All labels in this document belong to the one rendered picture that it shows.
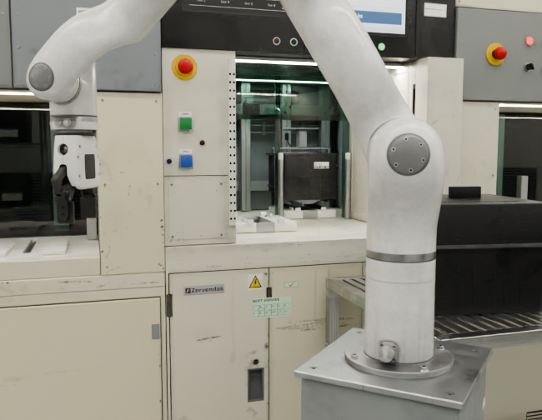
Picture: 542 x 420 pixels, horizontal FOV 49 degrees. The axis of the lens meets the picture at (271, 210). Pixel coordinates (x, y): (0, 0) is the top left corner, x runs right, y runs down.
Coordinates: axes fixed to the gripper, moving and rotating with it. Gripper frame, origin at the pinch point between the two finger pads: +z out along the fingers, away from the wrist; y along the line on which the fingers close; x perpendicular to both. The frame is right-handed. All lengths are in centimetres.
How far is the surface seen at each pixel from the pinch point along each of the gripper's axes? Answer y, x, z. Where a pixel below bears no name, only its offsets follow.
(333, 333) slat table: 64, -45, 41
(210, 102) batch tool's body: 55, -12, -25
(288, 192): 118, -26, 4
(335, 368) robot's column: -7, -49, 25
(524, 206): 34, -89, 1
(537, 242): 35, -92, 9
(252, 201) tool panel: 151, -6, 10
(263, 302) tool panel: 60, -26, 32
